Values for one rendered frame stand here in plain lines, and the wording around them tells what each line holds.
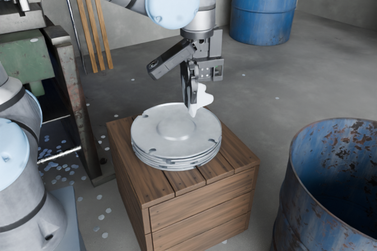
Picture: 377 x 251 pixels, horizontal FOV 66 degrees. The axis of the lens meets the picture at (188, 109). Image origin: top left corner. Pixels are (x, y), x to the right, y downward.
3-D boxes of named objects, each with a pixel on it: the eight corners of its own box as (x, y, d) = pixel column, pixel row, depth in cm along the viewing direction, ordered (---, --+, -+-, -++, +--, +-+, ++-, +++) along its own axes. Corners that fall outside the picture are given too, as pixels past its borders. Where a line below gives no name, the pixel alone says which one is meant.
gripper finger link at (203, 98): (215, 119, 69) (215, 83, 65) (191, 122, 68) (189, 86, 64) (211, 113, 72) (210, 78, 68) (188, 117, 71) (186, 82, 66)
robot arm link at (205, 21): (184, 13, 54) (173, 3, 61) (184, 36, 57) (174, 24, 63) (221, 9, 56) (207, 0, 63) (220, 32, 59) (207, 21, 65)
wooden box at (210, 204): (248, 229, 107) (261, 159, 87) (150, 276, 93) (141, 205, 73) (197, 161, 137) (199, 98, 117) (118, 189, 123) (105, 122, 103)
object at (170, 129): (165, 97, 110) (165, 94, 110) (235, 119, 98) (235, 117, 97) (111, 138, 89) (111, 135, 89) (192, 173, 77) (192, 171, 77)
